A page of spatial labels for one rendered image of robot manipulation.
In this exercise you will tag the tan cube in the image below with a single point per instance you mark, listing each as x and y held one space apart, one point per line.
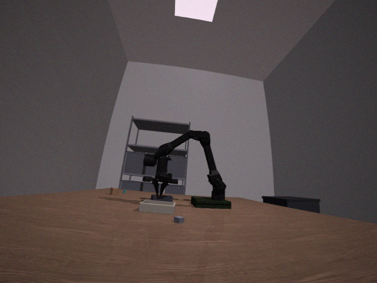
114 191

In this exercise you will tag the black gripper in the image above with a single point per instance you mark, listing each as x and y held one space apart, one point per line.
155 181

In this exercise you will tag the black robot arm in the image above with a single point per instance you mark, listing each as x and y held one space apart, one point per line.
215 179

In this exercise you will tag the shallow beige tray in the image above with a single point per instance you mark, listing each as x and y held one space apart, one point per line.
157 207

